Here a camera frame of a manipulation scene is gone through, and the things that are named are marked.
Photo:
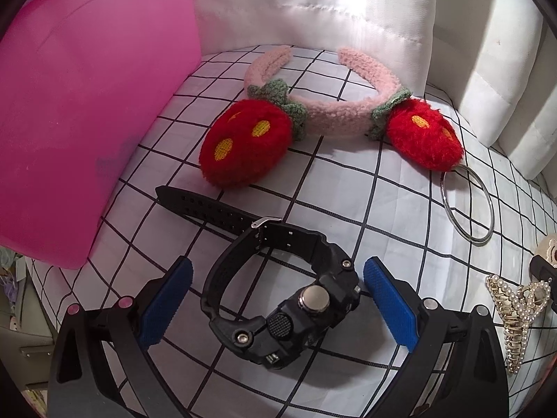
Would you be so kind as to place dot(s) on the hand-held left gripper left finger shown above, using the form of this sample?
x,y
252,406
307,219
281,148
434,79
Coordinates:
x,y
167,300

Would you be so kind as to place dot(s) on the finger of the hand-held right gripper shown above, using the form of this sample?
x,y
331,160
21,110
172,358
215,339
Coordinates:
x,y
541,268

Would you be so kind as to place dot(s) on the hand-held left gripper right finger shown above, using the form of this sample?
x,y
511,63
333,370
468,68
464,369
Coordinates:
x,y
389,300

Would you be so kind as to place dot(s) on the pearl hair claw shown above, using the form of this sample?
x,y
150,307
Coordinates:
x,y
515,309

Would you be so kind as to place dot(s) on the black digital wristwatch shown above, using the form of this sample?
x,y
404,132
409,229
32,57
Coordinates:
x,y
313,313

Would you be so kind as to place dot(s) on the pink strawberry plush headband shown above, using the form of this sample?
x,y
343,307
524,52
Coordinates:
x,y
330,113

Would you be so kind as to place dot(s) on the pink plastic bin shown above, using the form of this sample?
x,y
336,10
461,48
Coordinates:
x,y
87,96

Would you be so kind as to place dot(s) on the silver bangle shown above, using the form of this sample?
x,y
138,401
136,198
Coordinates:
x,y
457,227

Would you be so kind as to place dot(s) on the white curtain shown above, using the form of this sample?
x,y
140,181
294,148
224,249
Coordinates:
x,y
348,8

